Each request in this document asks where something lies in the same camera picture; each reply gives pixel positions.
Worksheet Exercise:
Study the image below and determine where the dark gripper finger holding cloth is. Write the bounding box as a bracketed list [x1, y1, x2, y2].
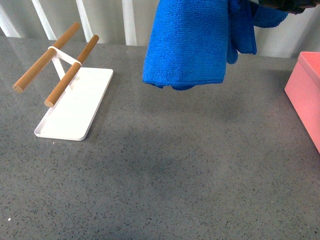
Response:
[251, 0, 320, 15]

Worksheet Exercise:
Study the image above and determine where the blue microfiber cloth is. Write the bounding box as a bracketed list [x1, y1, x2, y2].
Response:
[142, 0, 288, 91]

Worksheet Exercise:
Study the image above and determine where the white towel rack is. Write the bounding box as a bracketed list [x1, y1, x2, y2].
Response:
[12, 22, 114, 141]

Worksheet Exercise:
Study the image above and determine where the pink plastic bin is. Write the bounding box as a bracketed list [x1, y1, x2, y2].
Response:
[284, 51, 320, 150]

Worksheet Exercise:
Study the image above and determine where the white curtain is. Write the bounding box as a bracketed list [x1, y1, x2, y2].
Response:
[0, 0, 320, 58]

